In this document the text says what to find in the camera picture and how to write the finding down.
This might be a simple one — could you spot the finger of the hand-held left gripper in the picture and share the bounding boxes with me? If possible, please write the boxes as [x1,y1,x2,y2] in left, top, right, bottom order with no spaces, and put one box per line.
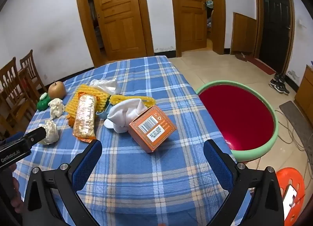
[23,126,48,146]

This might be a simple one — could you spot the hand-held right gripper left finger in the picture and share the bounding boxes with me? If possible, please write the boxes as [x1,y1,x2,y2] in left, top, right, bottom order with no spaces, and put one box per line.
[23,139,115,226]

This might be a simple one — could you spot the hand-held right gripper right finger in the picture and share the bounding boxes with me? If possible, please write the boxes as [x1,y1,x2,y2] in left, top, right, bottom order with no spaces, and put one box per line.
[204,139,285,226]

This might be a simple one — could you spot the white tissue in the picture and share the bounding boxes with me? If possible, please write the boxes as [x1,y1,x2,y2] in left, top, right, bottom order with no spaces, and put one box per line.
[48,98,65,119]
[38,119,60,146]

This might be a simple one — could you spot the yellow foam fruit net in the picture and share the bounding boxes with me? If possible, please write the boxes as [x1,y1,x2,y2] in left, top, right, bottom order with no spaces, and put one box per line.
[109,95,156,109]
[64,83,110,119]

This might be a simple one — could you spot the red round stool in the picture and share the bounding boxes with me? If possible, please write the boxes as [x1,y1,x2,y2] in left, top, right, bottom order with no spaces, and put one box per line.
[196,80,279,163]

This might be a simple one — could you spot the person's left hand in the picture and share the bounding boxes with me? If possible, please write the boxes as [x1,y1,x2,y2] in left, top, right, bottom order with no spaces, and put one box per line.
[0,164,24,217]

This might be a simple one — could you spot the green container with white cap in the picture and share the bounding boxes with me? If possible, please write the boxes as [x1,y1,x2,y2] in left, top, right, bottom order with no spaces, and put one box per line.
[37,93,52,111]

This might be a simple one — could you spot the orange snack packet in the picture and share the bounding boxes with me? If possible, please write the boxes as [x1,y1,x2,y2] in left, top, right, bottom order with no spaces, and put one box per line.
[73,91,102,143]

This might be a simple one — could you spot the wooden chair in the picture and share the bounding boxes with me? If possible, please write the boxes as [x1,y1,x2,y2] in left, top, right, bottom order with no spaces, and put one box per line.
[20,50,48,94]
[0,57,37,138]

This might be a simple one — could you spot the brown apple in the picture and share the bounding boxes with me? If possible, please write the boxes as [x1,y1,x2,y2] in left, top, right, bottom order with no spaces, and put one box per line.
[48,81,66,99]

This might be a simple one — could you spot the blue plaid tablecloth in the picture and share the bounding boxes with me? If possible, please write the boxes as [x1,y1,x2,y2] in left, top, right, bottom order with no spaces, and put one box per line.
[12,55,252,226]

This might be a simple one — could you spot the blue face mask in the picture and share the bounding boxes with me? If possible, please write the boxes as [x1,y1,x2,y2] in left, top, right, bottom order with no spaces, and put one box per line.
[95,105,113,120]

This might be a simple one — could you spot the white cloth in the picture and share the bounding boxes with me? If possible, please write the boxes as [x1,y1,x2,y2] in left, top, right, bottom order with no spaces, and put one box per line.
[103,99,148,134]

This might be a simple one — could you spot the orange cardboard box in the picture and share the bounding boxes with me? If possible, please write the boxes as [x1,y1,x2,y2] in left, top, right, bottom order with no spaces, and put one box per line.
[129,105,177,153]

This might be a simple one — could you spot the orange plastic stool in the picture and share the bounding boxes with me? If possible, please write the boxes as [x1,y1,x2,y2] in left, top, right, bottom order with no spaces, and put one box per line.
[276,167,306,226]

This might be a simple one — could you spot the smartphone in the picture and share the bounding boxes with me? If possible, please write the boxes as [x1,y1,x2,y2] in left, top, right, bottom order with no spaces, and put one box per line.
[282,184,298,213]

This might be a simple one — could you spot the white plastic packet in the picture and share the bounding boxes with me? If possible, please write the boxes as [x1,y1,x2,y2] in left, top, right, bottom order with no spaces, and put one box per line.
[89,79,123,95]

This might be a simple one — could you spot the grey floor mat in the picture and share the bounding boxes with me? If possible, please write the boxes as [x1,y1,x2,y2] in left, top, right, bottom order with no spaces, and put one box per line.
[279,101,313,148]

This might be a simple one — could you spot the red doormat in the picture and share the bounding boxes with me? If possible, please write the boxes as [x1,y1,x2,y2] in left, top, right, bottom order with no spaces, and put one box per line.
[249,57,276,76]

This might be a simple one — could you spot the wooden cabinet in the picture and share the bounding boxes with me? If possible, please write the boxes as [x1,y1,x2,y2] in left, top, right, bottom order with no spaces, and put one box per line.
[294,64,313,119]

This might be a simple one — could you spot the black metal door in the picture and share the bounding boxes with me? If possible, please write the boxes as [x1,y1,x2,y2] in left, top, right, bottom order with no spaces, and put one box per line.
[258,0,291,73]

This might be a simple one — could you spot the open wooden door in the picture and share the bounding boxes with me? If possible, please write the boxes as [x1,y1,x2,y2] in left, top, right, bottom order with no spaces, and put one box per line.
[169,0,208,52]

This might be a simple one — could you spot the loose floor cables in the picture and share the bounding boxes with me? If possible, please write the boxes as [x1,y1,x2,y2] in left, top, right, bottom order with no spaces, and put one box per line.
[274,110,313,185]

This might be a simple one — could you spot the wooden wall panel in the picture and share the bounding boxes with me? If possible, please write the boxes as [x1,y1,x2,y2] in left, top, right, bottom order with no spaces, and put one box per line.
[230,13,257,56]

